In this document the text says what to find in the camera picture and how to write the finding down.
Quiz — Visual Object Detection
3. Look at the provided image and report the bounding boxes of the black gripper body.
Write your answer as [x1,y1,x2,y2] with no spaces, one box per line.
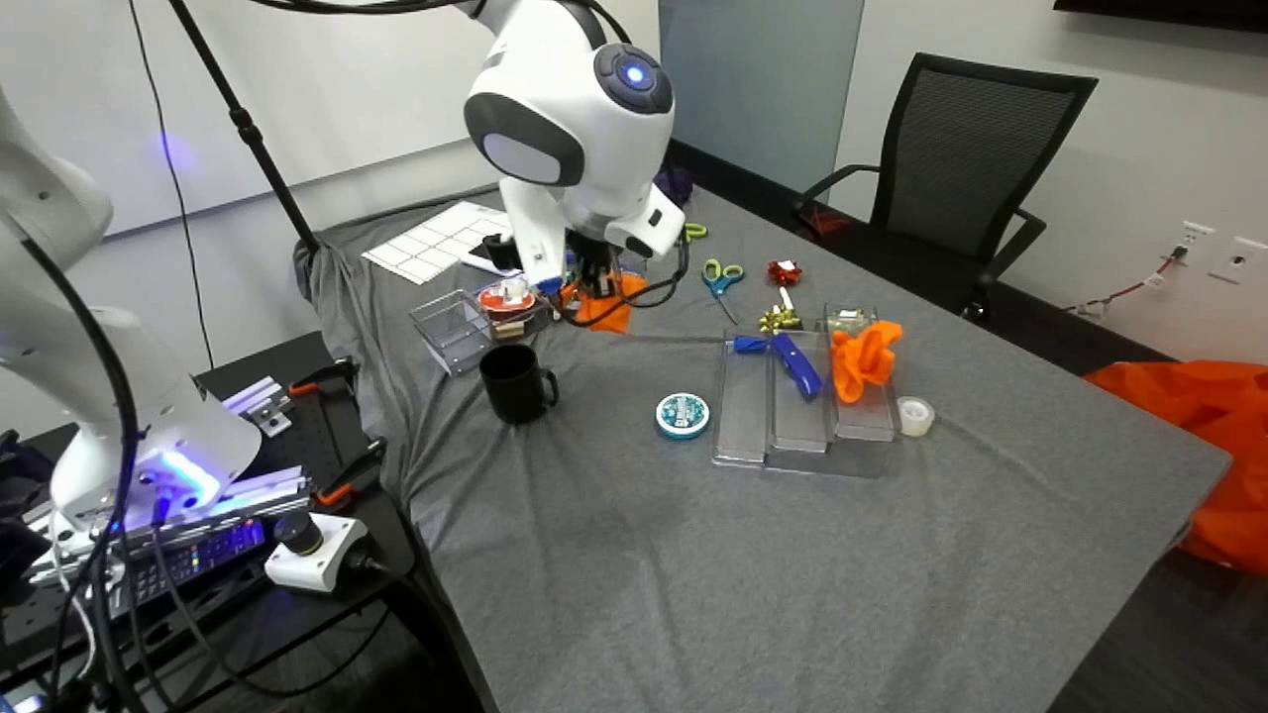
[565,236,619,298]

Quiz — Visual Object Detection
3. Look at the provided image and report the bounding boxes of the orange cloth piece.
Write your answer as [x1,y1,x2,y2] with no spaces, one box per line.
[564,274,647,333]
[826,321,902,403]

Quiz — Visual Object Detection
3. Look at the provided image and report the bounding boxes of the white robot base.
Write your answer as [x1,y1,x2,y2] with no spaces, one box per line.
[0,96,262,531]

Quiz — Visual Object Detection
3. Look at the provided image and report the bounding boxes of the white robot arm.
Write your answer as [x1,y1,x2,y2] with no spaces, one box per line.
[265,0,684,290]

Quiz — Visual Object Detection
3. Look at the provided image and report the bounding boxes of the black box with tablet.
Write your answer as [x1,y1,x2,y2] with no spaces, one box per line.
[475,236,517,269]

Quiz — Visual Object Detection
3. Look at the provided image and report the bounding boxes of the empty clear plastic box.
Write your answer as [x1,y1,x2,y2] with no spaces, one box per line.
[412,290,492,377]

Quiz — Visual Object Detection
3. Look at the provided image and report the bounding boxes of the clear acrylic stairs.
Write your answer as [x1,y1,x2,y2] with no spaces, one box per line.
[714,311,898,476]

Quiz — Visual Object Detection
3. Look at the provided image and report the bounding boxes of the white controller box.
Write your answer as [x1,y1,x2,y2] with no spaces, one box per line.
[265,513,368,593]

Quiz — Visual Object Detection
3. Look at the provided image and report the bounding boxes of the green yellow scissors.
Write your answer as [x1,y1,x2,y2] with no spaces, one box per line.
[700,258,743,321]

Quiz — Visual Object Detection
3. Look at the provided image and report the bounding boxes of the black mug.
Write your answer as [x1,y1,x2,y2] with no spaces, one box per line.
[478,345,557,423]

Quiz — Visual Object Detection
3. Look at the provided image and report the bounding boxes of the white label sheet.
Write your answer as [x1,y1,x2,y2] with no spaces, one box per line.
[365,201,511,286]

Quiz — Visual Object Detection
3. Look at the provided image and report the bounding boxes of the blue white tape roll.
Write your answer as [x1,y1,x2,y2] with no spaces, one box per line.
[652,391,714,442]

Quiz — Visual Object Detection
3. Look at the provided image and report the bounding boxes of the red gift bow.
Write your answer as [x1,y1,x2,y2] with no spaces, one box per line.
[767,258,804,286]

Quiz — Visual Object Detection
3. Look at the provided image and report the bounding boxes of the grey table cloth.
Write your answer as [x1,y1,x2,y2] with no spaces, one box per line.
[309,196,1223,713]

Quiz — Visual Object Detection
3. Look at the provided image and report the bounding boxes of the small clear tape roll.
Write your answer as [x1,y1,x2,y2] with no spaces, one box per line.
[895,395,936,442]

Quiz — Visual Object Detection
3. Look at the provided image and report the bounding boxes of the black mesh office chair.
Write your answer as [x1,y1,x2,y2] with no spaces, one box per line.
[793,52,1095,321]

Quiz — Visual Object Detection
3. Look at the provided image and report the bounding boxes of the orange plastic bag on floor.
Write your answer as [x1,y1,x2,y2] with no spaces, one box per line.
[1088,362,1268,576]

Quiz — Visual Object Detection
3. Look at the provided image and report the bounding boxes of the black camera tripod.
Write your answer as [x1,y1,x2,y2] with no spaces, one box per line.
[165,0,319,253]

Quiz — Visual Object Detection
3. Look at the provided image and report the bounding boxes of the wall power outlet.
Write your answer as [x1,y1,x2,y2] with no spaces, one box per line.
[1179,221,1268,286]

